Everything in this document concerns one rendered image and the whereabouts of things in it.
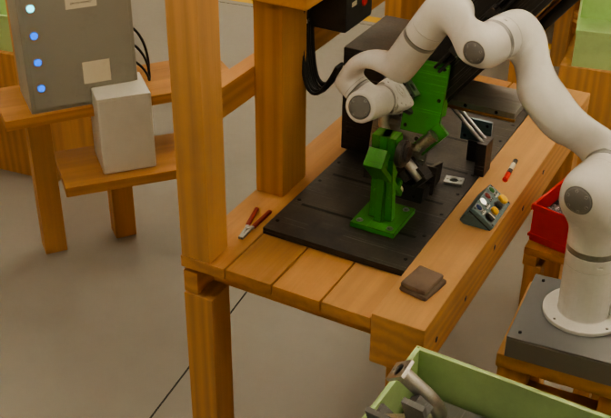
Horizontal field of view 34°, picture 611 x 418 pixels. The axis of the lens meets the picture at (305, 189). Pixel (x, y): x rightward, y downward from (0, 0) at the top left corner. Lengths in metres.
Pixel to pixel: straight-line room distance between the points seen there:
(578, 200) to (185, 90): 0.94
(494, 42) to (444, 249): 0.68
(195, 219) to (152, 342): 1.28
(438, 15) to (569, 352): 0.82
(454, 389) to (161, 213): 2.49
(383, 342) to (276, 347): 1.30
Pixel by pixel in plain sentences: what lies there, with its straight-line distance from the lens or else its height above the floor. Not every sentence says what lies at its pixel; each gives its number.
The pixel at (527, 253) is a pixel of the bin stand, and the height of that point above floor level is 0.78.
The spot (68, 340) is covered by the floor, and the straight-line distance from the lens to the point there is 3.84.
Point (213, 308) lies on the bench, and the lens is 2.71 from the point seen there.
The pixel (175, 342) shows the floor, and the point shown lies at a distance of 3.77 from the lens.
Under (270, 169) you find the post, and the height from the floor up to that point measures 0.96.
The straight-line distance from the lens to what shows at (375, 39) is 3.03.
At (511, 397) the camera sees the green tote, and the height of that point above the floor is 0.92.
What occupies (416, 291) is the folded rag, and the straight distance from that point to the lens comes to 2.46.
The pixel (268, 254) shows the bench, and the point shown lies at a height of 0.88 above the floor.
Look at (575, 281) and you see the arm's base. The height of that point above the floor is 1.03.
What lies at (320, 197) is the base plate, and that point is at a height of 0.90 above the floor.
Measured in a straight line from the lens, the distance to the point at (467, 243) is 2.69.
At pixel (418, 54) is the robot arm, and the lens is 2.41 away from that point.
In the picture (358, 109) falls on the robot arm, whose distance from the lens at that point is 2.53.
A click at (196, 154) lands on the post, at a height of 1.20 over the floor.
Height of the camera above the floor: 2.38
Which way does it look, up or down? 31 degrees down
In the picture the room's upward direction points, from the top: 1 degrees clockwise
